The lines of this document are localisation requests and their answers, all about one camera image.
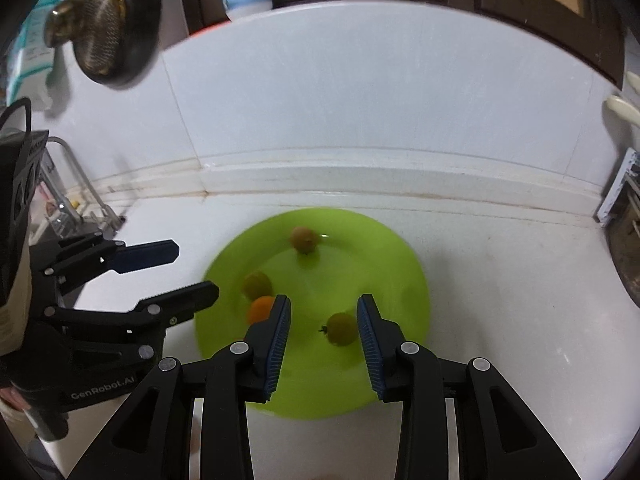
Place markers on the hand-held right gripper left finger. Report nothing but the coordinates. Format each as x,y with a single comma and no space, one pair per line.
276,350

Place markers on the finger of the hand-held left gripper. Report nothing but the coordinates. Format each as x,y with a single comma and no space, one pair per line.
190,297
145,255

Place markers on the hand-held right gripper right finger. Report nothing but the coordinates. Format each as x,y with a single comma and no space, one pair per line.
370,352

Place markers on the yellow cherry tomato with stem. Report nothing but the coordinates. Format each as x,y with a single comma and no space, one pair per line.
341,329

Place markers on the green plastic plate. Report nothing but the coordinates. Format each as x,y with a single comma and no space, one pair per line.
310,285

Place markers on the orange cherry tomato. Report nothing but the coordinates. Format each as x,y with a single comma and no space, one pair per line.
260,309

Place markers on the black round mesh strainer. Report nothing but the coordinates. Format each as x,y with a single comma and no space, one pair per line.
107,25

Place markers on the white teal printed packet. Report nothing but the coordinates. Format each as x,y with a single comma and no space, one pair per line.
35,45

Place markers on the dark round pan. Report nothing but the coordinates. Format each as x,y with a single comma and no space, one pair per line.
627,260

